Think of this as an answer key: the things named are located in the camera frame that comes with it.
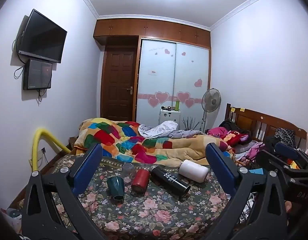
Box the dark floral bed sheet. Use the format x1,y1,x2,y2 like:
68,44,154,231
39,155,244,240

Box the dark green cup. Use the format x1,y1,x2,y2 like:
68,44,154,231
107,176,125,201

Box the red cup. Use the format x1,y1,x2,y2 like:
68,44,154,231
131,169,151,193

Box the pink heart stickers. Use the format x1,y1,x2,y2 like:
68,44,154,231
148,47,204,108

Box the black bottle with white label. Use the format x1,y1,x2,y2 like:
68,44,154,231
149,165,191,197

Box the purple pink clothes pile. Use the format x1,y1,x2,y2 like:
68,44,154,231
234,141,265,160

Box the frosted glass sliding wardrobe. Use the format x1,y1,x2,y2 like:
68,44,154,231
136,38,210,130

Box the white bedside cabinet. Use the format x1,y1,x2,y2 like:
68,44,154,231
159,109,181,128

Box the wall-mounted black television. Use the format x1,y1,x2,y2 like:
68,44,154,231
16,9,68,64

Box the yellow foam tube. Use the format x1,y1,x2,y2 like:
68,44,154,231
31,128,71,172

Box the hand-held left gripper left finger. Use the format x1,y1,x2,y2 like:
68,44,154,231
21,144,107,240

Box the red plush toy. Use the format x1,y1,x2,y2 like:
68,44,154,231
220,130,250,150

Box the small black wall monitor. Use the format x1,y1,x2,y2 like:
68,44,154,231
23,59,53,91

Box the black garment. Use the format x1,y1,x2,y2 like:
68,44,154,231
219,119,242,133

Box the standing electric fan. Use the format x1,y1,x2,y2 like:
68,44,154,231
201,88,221,133

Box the brown wooden door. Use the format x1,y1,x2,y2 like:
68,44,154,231
101,45,138,122

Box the black television cable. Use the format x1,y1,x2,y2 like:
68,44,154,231
13,65,26,79

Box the white plastic bag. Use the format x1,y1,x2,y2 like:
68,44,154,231
1,207,22,233

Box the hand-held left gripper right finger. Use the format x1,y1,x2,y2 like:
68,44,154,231
205,143,288,240

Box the grey white blanket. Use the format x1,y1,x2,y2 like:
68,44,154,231
138,120,194,139

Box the black dotted cloth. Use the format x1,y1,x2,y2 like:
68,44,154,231
275,127,295,145

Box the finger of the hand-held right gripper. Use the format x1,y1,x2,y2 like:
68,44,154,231
274,142,308,172
255,150,294,180

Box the clear glass cup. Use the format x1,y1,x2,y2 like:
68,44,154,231
122,162,135,183

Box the pink garment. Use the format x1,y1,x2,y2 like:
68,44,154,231
206,127,228,138

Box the colourful patchwork blanket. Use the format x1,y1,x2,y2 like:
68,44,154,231
74,118,234,167

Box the brown wooden overhead cabinet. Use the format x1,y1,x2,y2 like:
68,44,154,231
93,19,211,49

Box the wooden bed headboard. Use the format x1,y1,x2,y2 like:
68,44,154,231
225,103,308,145

